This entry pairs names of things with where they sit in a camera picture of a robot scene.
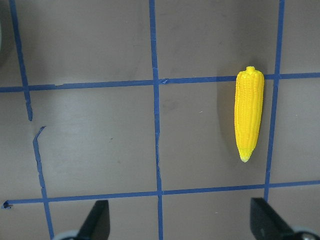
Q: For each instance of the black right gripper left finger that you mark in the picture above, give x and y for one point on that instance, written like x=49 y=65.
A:
x=97 y=224

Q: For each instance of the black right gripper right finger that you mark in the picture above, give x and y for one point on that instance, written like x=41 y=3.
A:
x=266 y=224

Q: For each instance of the yellow toy corn cob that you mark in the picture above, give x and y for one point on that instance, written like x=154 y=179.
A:
x=248 y=105

